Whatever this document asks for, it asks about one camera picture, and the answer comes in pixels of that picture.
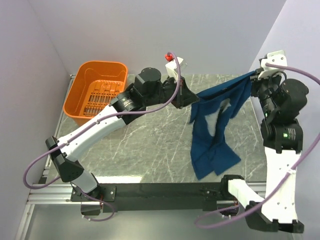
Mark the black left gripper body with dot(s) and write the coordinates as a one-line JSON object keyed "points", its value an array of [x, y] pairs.
{"points": [[168, 90]]}

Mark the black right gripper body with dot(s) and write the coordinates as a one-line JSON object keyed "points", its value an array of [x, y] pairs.
{"points": [[264, 88]]}

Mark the blue Mickey Mouse t-shirt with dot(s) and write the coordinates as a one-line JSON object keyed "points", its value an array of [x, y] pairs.
{"points": [[210, 116]]}

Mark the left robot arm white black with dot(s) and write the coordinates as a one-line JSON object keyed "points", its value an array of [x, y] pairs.
{"points": [[146, 90]]}

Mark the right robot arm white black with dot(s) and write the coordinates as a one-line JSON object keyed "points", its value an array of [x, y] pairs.
{"points": [[281, 100]]}

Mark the orange plastic laundry basket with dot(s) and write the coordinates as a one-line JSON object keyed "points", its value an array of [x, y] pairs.
{"points": [[94, 86]]}

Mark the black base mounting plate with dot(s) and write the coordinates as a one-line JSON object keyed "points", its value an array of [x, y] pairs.
{"points": [[165, 196]]}

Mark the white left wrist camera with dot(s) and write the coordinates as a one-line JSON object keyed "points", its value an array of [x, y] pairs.
{"points": [[172, 69]]}

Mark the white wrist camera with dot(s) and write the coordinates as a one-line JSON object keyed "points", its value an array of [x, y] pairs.
{"points": [[172, 69], [270, 63]]}

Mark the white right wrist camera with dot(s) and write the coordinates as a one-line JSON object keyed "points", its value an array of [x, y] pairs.
{"points": [[270, 63]]}

